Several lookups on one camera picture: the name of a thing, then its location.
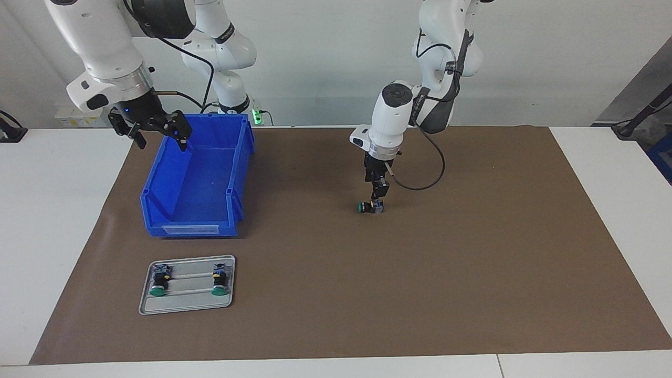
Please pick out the blue crate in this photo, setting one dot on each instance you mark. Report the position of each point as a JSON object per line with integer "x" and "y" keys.
{"x": 664, "y": 157}

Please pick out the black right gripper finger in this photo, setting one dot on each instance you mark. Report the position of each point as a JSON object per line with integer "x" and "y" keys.
{"x": 119, "y": 121}
{"x": 178, "y": 123}

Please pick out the white cardboard box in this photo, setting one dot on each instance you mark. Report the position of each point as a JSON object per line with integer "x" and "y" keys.
{"x": 65, "y": 118}

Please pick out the green mushroom push button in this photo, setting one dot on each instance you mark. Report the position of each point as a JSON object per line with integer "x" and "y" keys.
{"x": 363, "y": 207}
{"x": 159, "y": 283}
{"x": 219, "y": 283}

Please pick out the blue plastic storage bin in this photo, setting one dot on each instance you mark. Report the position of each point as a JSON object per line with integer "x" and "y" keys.
{"x": 199, "y": 189}

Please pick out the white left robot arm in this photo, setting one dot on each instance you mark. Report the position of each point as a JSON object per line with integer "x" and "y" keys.
{"x": 391, "y": 115}

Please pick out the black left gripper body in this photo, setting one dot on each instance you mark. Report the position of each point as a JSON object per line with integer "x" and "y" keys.
{"x": 374, "y": 167}

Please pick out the black stand pole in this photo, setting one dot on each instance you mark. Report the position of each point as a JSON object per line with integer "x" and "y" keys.
{"x": 651, "y": 109}

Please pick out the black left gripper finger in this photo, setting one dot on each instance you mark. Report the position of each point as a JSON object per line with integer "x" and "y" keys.
{"x": 380, "y": 190}

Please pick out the black clamp mount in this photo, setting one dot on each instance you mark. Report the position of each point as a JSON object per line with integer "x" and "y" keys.
{"x": 13, "y": 134}

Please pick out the grey metal tray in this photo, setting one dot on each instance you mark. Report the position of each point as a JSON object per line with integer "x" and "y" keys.
{"x": 189, "y": 303}

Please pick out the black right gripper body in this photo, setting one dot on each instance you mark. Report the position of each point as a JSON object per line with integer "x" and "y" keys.
{"x": 142, "y": 111}

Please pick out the brown table mat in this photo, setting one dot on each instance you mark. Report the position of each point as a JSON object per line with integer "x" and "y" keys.
{"x": 420, "y": 289}

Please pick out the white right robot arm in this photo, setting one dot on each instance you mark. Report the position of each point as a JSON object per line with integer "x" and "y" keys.
{"x": 100, "y": 42}

